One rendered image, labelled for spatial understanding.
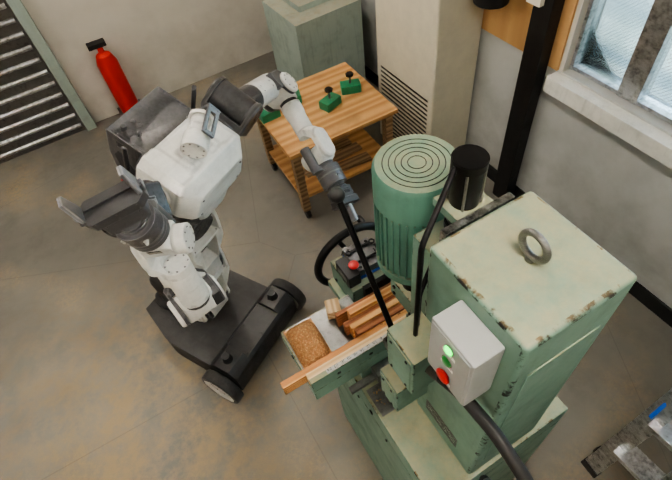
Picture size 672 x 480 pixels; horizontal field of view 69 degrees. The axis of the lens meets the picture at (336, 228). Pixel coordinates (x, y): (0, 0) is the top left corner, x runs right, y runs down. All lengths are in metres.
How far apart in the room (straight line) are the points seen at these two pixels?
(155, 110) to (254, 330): 1.21
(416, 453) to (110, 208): 0.96
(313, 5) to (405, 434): 2.61
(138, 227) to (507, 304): 0.66
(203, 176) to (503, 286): 0.84
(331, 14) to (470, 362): 2.75
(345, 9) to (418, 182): 2.48
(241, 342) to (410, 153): 1.52
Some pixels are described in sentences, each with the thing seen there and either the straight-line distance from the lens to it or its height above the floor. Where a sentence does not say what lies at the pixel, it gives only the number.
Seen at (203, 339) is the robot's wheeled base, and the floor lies 0.17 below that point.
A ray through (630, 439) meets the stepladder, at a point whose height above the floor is 0.34.
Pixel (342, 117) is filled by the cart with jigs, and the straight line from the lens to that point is 2.66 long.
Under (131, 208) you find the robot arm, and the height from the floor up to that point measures 1.56.
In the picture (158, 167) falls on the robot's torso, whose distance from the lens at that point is 1.32.
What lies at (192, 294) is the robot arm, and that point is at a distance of 1.18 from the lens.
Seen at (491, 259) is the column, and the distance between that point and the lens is 0.79.
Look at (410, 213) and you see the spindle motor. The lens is 0.93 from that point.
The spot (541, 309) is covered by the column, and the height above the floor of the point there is 1.52.
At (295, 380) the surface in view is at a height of 0.94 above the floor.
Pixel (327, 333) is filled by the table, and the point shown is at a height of 0.90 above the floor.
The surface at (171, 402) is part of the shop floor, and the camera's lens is 2.50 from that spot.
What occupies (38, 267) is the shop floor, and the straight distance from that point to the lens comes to 3.33.
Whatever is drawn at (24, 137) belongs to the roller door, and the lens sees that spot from 4.16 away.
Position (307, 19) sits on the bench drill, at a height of 0.70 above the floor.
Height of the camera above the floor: 2.16
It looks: 50 degrees down
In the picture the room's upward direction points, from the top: 9 degrees counter-clockwise
